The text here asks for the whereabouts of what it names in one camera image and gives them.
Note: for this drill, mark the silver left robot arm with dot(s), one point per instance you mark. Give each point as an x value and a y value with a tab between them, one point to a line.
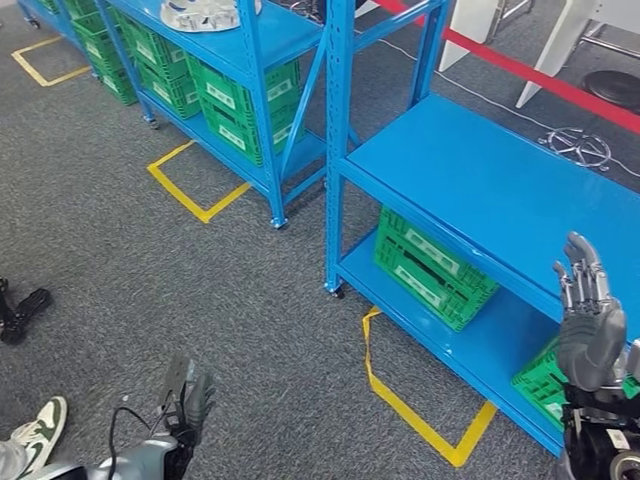
135	460

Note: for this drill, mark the black round base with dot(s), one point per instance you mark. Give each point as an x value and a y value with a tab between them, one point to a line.
612	87

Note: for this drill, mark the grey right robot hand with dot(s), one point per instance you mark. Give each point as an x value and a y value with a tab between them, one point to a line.
590	338

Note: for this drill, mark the chrome chair base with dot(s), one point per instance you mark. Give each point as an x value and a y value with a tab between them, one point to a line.
575	147

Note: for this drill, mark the black left wrist camera bracket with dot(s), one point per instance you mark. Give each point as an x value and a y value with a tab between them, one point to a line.
175	378

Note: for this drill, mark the yellow floor tape square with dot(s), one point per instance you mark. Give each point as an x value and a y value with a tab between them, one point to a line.
30	69

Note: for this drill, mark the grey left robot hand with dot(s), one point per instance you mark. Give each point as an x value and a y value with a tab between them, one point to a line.
200	404

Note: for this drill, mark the white panel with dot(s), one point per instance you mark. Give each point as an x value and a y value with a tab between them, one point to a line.
467	33
555	46

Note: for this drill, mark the blue metal shelf rack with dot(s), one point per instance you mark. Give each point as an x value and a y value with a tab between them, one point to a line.
280	33
60	20
475	172

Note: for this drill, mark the person's foot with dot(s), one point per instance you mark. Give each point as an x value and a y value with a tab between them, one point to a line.
42	434

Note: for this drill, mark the red floor barrier strip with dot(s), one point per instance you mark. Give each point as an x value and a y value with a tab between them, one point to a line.
525	69

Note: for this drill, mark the pale wheel cover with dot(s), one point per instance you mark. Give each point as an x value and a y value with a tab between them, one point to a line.
200	14

